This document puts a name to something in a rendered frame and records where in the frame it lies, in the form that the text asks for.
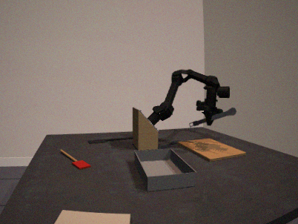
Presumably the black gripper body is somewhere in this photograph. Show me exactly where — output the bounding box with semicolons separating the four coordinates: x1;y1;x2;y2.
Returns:
196;97;223;113

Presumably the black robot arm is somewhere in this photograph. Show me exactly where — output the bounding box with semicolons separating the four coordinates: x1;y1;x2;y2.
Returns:
148;69;230;125

